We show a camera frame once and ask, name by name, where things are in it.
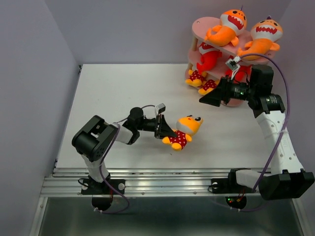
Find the yellow plush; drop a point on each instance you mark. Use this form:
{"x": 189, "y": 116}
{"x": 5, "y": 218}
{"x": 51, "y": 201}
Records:
{"x": 208, "y": 86}
{"x": 195, "y": 79}
{"x": 186, "y": 128}

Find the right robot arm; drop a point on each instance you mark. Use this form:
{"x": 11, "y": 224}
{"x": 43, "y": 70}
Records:
{"x": 283, "y": 177}

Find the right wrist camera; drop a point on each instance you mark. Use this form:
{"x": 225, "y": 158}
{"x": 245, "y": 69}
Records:
{"x": 233, "y": 64}

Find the red shark plush front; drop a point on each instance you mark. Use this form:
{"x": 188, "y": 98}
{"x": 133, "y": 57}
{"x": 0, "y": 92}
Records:
{"x": 243, "y": 72}

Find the orange shark plush back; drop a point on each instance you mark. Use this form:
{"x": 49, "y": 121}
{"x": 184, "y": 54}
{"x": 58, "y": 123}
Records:
{"x": 265, "y": 35}

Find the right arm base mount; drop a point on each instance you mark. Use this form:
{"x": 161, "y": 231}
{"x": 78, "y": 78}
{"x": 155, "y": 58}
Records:
{"x": 235, "y": 194}

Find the orange shark plush facing camera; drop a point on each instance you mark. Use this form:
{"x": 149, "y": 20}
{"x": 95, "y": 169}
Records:
{"x": 232, "y": 24}

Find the red shark plush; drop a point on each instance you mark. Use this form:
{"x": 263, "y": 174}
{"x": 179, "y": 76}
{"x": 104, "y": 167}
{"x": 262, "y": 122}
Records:
{"x": 243, "y": 72}
{"x": 209, "y": 57}

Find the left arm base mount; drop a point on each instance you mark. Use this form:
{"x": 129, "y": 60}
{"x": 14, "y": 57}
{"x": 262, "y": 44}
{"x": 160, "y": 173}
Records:
{"x": 102, "y": 194}

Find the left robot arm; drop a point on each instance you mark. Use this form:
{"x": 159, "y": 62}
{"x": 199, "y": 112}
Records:
{"x": 94, "y": 140}

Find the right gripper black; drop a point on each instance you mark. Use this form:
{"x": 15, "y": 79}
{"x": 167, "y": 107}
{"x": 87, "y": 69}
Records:
{"x": 223, "y": 92}

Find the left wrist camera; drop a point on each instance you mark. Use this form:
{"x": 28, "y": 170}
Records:
{"x": 160, "y": 108}

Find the pink three-tier shelf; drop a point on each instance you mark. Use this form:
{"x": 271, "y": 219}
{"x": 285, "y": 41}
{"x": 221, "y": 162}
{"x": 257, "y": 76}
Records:
{"x": 199, "y": 29}

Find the aluminium rail frame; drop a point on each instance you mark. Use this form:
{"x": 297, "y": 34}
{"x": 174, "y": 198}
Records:
{"x": 139, "y": 182}

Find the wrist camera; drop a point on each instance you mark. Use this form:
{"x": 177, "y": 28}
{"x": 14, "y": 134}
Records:
{"x": 233, "y": 64}
{"x": 160, "y": 108}

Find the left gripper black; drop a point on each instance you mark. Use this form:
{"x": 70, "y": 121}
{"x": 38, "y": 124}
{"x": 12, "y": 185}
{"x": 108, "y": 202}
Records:
{"x": 163, "y": 130}

